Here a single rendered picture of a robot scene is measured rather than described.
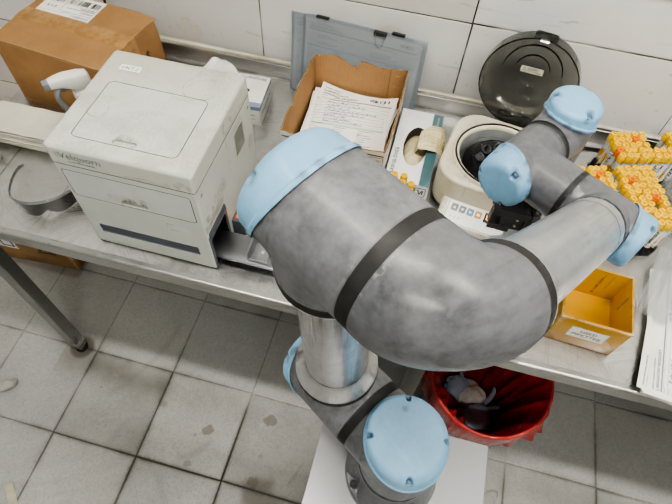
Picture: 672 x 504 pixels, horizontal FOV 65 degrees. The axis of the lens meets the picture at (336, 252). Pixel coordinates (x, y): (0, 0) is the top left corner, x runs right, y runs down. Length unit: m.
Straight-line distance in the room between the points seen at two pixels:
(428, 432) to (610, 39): 0.97
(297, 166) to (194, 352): 1.68
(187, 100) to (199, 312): 1.20
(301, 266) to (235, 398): 1.58
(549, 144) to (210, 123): 0.57
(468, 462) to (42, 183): 1.11
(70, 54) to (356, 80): 0.68
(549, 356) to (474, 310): 0.79
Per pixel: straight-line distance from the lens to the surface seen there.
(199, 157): 0.94
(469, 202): 1.21
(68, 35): 1.49
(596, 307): 1.23
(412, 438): 0.74
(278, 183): 0.40
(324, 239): 0.37
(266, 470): 1.89
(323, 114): 1.35
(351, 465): 0.90
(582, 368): 1.17
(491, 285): 0.37
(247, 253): 1.08
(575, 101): 0.80
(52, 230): 1.32
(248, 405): 1.94
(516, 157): 0.72
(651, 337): 1.25
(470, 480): 0.98
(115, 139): 1.01
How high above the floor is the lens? 1.85
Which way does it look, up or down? 57 degrees down
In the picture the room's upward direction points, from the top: 4 degrees clockwise
